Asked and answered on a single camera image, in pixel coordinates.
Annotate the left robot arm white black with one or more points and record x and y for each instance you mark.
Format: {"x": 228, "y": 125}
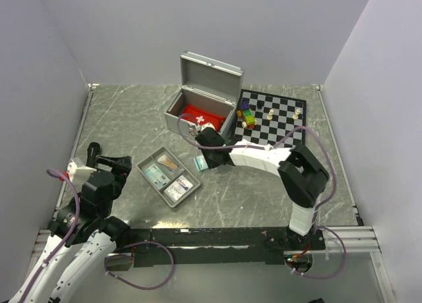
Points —
{"x": 82, "y": 233}

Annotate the white chess piece right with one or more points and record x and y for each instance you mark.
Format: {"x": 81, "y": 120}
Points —
{"x": 296, "y": 114}

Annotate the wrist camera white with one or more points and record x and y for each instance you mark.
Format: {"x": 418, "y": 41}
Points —
{"x": 77, "y": 172}
{"x": 195, "y": 129}

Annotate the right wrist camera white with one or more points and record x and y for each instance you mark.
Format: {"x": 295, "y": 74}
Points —
{"x": 195, "y": 129}

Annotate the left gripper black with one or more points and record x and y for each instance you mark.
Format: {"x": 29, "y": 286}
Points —
{"x": 121, "y": 173}

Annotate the silver metal medicine case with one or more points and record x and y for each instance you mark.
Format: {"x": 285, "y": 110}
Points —
{"x": 209, "y": 84}

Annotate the colourful toy brick car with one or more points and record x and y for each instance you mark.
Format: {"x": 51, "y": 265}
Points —
{"x": 244, "y": 112}

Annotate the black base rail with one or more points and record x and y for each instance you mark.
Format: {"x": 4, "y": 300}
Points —
{"x": 149, "y": 247}

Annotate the white chess piece left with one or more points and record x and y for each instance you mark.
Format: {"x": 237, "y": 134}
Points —
{"x": 270, "y": 114}

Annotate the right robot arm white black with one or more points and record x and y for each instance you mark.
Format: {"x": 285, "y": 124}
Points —
{"x": 302, "y": 175}

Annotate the black white chessboard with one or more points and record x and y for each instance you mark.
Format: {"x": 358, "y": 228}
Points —
{"x": 269, "y": 132}

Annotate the red first aid pouch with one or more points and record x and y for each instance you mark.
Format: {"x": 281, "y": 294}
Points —
{"x": 201, "y": 117}

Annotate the black marker orange cap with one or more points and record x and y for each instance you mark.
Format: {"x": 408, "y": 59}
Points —
{"x": 94, "y": 150}

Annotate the grey plastic divided tray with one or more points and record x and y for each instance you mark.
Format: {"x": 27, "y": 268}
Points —
{"x": 168, "y": 177}

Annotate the white chess piece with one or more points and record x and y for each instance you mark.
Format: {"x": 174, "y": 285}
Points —
{"x": 296, "y": 114}
{"x": 270, "y": 114}

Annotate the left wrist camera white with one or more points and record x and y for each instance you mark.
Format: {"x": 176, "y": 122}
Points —
{"x": 77, "y": 172}

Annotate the bag of cotton swabs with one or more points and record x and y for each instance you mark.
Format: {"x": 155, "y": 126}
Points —
{"x": 168, "y": 162}

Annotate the black chess pawn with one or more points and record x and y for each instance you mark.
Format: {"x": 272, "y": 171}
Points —
{"x": 259, "y": 105}

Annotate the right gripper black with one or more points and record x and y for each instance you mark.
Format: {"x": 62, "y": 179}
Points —
{"x": 211, "y": 164}

